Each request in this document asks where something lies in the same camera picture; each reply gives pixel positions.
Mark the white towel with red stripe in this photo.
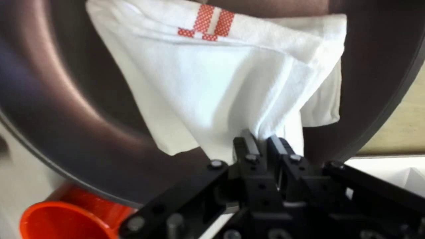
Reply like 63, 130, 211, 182
85, 0, 349, 166

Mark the black frying pan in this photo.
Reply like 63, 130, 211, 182
0, 0, 425, 210

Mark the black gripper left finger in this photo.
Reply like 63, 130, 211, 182
232, 129, 262, 166

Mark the red cup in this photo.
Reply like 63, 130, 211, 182
17, 182, 139, 239

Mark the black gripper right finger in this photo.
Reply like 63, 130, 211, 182
264, 133, 297, 165

